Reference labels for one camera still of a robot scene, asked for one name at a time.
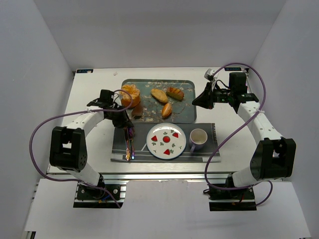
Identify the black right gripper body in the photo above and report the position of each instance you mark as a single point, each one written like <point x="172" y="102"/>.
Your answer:
<point x="211" y="97"/>

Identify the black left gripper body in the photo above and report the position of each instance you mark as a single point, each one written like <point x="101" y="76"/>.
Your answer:
<point x="123" y="124"/>

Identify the steel cake server wooden handle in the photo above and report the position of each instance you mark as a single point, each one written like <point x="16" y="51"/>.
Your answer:
<point x="138" y="110"/>

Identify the round orange sponge cake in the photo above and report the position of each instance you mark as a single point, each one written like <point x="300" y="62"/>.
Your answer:
<point x="132" y="92"/>

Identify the blossom pattern grey tray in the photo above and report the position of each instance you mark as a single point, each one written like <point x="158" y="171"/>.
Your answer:
<point x="182" y="111"/>

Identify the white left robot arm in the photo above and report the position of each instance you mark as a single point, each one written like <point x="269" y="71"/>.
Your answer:
<point x="68" y="150"/>

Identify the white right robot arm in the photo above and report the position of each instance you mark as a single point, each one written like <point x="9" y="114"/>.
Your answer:
<point x="274" y="155"/>

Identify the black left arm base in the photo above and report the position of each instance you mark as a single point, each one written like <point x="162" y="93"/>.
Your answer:
<point x="91" y="198"/>

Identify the sesame bun bread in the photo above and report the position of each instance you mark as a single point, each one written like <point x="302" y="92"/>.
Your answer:
<point x="166" y="111"/>

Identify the oval flat bread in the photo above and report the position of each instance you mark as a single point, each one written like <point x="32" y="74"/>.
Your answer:
<point x="159" y="95"/>

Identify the iridescent knife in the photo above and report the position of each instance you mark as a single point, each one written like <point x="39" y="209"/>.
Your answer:
<point x="128" y="151"/>

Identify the iridescent fork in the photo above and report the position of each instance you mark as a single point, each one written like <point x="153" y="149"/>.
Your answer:
<point x="131" y="137"/>

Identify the blue label right corner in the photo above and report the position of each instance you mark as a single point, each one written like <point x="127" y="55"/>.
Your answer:
<point x="233" y="69"/>

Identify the blue label corner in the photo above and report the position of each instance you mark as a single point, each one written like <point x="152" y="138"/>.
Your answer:
<point x="233" y="69"/>
<point x="84" y="71"/>

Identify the sliced baguette piece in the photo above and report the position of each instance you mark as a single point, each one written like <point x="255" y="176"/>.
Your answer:
<point x="175" y="93"/>

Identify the purple ceramic mug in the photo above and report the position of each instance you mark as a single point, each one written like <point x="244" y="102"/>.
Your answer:
<point x="197" y="139"/>

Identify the watermelon pattern white plate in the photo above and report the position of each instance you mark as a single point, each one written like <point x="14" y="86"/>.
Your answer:
<point x="166" y="141"/>

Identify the blue label left corner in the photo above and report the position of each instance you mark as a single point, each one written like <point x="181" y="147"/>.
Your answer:
<point x="84" y="71"/>

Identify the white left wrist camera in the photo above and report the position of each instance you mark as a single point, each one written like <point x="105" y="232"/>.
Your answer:
<point x="117" y="97"/>

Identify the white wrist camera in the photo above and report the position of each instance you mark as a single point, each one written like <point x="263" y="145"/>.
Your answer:
<point x="210" y="76"/>
<point x="117" y="97"/>

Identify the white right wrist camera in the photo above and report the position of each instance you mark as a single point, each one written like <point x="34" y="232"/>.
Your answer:
<point x="210" y="76"/>

